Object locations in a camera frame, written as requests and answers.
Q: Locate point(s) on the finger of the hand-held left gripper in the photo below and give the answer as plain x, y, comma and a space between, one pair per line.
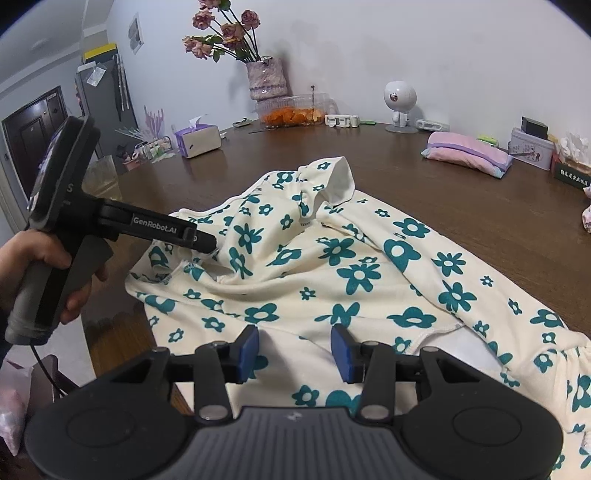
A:
203, 247

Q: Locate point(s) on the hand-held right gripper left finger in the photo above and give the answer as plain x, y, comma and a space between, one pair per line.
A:
249, 353

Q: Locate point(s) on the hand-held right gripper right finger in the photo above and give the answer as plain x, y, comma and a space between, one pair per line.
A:
340, 353

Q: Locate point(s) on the cream garment teal flowers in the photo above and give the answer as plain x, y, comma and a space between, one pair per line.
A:
323, 258

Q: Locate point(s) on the pink blue garment purple trim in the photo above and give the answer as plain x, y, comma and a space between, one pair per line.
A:
461, 150

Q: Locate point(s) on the pink floral garment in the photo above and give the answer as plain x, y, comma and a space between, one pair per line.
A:
588, 217

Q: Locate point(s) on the person's left hand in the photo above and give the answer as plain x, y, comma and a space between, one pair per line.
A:
32, 247

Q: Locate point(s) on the glass jar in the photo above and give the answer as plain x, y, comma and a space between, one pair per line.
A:
101, 180

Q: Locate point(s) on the dark brown door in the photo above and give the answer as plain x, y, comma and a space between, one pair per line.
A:
37, 138

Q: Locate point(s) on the grey refrigerator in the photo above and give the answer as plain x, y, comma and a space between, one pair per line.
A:
101, 101

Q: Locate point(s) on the small cluttered organizer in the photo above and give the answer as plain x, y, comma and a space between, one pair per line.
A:
154, 150

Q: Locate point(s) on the purple white tissue box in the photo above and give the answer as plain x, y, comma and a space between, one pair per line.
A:
198, 143

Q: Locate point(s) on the purple feather decoration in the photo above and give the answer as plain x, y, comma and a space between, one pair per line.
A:
154, 122

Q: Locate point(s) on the wooden chair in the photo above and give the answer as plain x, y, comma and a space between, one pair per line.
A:
115, 341

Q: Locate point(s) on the black pen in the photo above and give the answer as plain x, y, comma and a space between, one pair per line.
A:
263, 131

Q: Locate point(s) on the metal clip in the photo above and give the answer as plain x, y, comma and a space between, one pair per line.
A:
242, 122

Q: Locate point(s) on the clear container of orange peels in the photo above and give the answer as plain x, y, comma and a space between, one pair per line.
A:
286, 115

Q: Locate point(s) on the purple knitted vase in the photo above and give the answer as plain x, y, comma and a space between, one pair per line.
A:
265, 81

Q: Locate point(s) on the dried pink flowers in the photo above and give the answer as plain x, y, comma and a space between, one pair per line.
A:
231, 32

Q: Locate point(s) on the pink plastic bag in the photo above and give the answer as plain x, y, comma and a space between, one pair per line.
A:
11, 415

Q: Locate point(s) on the white plastic holder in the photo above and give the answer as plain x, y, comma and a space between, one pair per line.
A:
431, 124

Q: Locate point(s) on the small green object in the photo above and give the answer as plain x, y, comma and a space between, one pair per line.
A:
488, 140

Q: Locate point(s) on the dark tissue box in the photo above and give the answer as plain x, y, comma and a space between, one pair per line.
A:
572, 175

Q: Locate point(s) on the small black box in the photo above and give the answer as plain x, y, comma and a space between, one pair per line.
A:
534, 127

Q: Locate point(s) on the white round camera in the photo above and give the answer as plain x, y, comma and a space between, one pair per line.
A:
399, 94

